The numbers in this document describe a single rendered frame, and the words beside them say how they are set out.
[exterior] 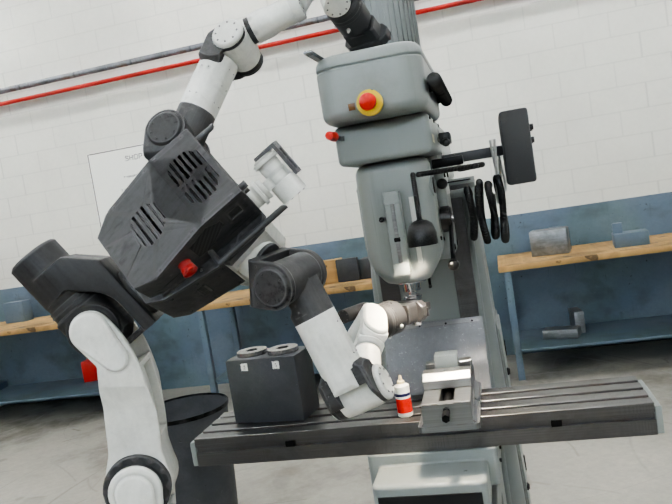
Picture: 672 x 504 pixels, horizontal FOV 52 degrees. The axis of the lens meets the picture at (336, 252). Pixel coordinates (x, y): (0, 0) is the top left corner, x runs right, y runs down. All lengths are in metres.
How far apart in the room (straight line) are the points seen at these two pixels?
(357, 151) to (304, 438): 0.77
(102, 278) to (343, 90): 0.69
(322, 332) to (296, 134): 4.97
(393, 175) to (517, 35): 4.46
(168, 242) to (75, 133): 5.88
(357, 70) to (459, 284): 0.86
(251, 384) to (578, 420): 0.88
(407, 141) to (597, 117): 4.46
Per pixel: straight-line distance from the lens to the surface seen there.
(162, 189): 1.40
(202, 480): 3.61
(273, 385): 1.98
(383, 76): 1.64
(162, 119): 1.60
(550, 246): 5.53
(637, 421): 1.84
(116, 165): 6.98
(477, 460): 1.84
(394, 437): 1.86
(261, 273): 1.35
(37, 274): 1.55
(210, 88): 1.66
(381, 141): 1.72
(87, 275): 1.51
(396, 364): 2.23
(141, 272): 1.39
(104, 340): 1.50
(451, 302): 2.23
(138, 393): 1.53
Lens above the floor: 1.55
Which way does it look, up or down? 4 degrees down
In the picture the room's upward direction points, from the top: 9 degrees counter-clockwise
